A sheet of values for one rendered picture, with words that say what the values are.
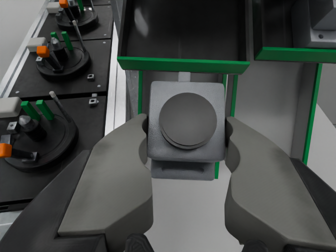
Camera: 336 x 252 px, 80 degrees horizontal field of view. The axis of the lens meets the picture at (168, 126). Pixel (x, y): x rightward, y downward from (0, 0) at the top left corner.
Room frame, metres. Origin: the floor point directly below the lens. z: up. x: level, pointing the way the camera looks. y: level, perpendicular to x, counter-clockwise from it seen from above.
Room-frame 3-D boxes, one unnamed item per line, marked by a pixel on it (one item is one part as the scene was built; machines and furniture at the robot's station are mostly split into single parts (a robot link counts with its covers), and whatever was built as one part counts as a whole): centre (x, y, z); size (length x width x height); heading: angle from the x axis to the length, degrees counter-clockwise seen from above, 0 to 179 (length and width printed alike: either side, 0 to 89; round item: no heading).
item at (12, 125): (0.24, 0.31, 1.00); 0.02 x 0.01 x 0.02; 7
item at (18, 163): (0.22, 0.26, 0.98); 0.14 x 0.14 x 0.02
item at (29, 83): (0.48, 0.29, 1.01); 0.24 x 0.24 x 0.13; 7
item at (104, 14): (0.72, 0.32, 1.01); 0.24 x 0.24 x 0.13; 7
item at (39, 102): (0.27, 0.25, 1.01); 0.01 x 0.01 x 0.05; 7
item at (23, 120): (0.22, 0.26, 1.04); 0.02 x 0.02 x 0.03
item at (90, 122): (0.22, 0.26, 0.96); 0.24 x 0.24 x 0.02; 7
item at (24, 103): (0.26, 0.28, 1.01); 0.01 x 0.01 x 0.05; 7
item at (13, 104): (0.31, 0.37, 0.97); 0.05 x 0.05 x 0.04; 7
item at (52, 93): (0.26, 0.21, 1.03); 0.01 x 0.01 x 0.08
